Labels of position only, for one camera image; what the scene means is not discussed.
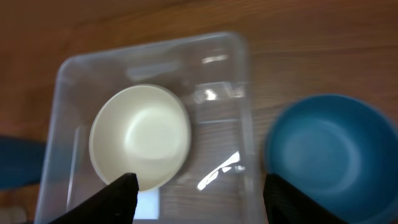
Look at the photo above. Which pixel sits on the dark blue tall cup near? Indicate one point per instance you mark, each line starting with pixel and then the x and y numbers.
pixel 21 162

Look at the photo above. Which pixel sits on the dark blue bowl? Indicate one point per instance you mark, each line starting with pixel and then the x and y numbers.
pixel 340 152

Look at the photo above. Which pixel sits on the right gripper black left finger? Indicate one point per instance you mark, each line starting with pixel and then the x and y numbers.
pixel 116 203

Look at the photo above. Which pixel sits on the cream bowl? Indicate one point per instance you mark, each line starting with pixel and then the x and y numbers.
pixel 145 130

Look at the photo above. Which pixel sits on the clear plastic storage container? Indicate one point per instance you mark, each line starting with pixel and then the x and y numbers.
pixel 219 181

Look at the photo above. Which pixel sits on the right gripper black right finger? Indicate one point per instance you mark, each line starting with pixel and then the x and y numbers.
pixel 285 204

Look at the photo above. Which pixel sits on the white label in container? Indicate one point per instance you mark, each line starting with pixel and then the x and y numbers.
pixel 148 205

